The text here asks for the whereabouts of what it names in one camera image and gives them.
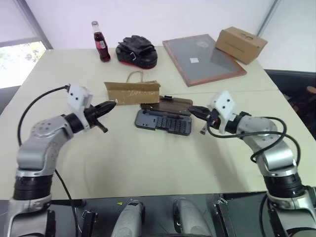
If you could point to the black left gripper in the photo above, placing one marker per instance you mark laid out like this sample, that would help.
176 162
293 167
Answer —
92 114

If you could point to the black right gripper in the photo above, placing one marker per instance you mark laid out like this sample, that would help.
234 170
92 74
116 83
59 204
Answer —
212 119

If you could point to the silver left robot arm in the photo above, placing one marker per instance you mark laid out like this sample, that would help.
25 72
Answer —
40 148

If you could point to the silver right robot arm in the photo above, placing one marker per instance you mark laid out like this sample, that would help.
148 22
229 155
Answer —
272 153

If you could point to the grey plastic tool case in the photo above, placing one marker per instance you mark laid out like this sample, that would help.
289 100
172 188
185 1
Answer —
170 121

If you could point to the wood framed grey board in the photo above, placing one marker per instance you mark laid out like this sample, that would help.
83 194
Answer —
197 61

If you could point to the small white sticker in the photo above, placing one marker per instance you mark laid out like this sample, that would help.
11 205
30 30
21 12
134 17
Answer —
194 60

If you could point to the black and red boxing mitt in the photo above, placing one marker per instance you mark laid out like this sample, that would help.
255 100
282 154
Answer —
137 55

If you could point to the glass cola bottle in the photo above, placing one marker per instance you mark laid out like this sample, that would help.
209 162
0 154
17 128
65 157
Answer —
102 47

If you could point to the brown cardboard box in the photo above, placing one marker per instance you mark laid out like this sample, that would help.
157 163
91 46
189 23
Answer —
238 45

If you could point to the silver rounded robot leg shape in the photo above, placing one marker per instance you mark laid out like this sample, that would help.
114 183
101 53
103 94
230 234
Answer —
128 219
190 219

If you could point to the white roller blind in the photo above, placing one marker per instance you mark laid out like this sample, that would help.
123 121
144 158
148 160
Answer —
14 17

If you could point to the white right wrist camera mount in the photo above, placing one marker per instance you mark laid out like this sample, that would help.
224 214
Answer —
223 103

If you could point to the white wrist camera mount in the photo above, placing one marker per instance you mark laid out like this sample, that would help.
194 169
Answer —
223 103
77 97

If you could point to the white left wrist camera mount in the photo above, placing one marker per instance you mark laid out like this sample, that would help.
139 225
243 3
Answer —
77 97

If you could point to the dark grey window frame post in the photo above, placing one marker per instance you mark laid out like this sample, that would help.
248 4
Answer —
39 23

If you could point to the dark metal plate bracket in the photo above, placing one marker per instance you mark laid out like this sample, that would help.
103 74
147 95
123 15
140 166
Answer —
230 219

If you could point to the black clamp bracket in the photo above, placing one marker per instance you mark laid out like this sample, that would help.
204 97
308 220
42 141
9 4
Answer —
90 222

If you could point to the grey wall corner strip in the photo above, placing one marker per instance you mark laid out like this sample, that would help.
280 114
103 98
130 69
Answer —
267 16

